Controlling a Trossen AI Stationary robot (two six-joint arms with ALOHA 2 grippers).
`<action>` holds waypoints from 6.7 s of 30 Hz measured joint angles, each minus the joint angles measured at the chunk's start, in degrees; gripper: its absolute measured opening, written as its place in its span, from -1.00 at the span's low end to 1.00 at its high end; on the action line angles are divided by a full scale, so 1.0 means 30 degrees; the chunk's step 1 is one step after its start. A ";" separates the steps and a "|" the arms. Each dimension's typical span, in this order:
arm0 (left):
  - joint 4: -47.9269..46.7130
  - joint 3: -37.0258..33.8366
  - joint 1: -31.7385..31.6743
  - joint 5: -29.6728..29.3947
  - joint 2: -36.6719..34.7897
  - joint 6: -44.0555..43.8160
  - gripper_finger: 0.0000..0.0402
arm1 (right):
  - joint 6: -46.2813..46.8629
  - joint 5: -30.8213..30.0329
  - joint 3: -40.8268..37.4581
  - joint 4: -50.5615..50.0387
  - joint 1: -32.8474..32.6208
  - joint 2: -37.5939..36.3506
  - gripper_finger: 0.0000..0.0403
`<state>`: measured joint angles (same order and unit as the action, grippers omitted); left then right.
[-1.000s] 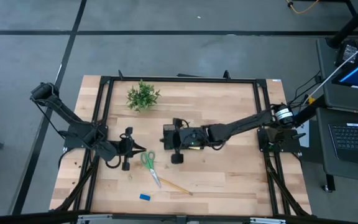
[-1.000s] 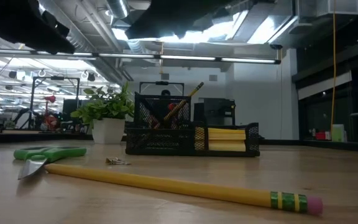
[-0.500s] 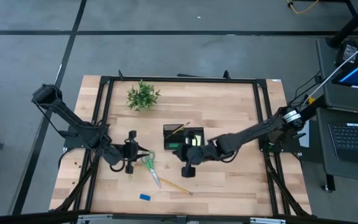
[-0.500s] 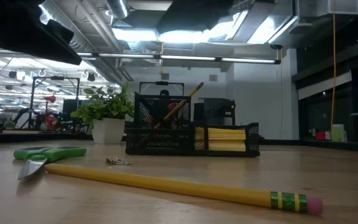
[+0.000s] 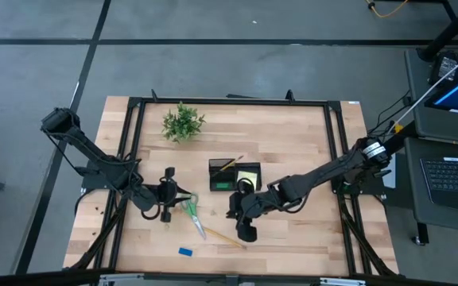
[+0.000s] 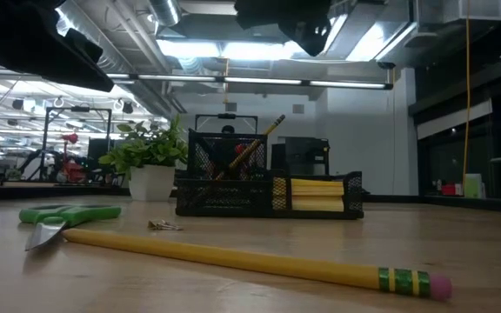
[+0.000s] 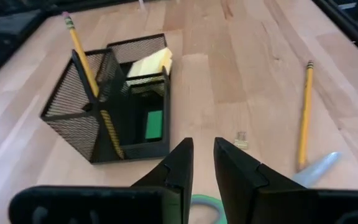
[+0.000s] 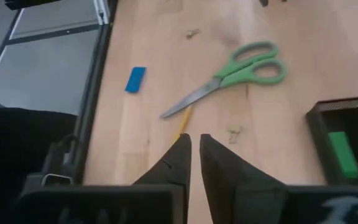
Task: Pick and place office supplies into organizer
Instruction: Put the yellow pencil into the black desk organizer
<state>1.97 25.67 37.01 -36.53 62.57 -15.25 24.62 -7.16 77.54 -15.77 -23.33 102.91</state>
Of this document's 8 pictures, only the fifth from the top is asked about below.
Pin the green plant in white pot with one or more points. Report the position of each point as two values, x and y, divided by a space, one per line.
183 123

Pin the black aluminium table frame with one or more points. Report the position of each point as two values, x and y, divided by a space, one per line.
233 101

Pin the blue eraser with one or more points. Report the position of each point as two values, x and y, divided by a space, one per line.
185 252

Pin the green eraser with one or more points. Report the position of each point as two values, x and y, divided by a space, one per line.
222 185

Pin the black mesh desk organizer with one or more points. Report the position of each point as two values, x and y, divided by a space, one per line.
221 176

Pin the yellow pencil with pink eraser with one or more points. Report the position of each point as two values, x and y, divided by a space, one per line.
231 163
223 237

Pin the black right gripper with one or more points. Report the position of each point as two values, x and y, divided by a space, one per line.
245 210

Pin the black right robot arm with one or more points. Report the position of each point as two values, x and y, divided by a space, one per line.
324 175

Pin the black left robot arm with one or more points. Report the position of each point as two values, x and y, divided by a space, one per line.
94 155

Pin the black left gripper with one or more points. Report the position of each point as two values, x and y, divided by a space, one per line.
168 194

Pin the black power adapter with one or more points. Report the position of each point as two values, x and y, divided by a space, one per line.
445 65

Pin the black laptop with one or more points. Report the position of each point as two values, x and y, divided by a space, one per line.
451 178

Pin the black tripod stand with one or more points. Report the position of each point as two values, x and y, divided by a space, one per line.
451 28

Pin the grey equipment cart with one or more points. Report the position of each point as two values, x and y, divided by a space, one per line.
416 99

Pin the yellow sticky note pad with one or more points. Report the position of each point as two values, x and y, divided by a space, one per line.
248 178

